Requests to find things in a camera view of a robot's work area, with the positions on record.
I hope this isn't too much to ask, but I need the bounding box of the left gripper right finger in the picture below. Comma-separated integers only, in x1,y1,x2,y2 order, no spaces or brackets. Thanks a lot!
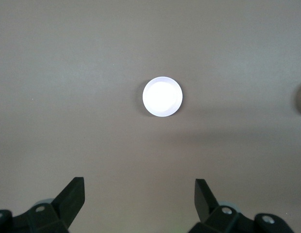
186,179,293,233

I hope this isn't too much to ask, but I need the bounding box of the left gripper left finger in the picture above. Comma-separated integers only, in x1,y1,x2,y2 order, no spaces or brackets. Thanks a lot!
0,177,86,233

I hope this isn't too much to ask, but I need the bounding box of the white bowl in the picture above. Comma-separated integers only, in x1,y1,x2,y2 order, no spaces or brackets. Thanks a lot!
142,76,184,117

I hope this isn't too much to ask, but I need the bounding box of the brown table cloth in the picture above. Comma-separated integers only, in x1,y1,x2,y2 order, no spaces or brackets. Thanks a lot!
0,0,301,233

